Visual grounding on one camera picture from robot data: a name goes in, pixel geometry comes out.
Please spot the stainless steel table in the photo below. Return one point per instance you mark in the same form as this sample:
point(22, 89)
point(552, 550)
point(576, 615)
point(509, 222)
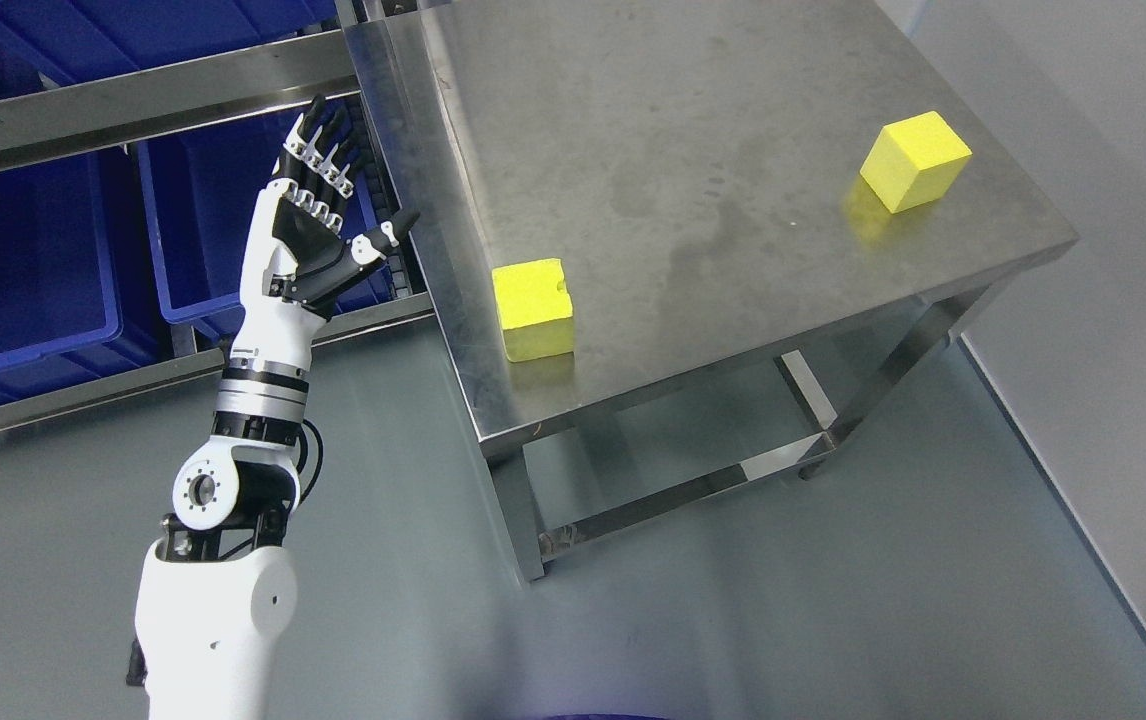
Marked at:
point(694, 166)

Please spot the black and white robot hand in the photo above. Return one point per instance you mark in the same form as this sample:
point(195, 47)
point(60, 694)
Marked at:
point(300, 258)

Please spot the stainless steel shelf rack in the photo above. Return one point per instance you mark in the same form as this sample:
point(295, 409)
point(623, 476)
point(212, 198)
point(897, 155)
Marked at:
point(157, 102)

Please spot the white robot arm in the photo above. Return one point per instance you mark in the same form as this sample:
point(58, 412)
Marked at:
point(219, 588)

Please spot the yellow foam block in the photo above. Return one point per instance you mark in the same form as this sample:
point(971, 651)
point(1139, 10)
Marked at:
point(534, 310)
point(914, 161)

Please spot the blue plastic bin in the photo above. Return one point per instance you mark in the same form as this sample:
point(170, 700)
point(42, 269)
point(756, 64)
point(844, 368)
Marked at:
point(77, 295)
point(199, 190)
point(73, 42)

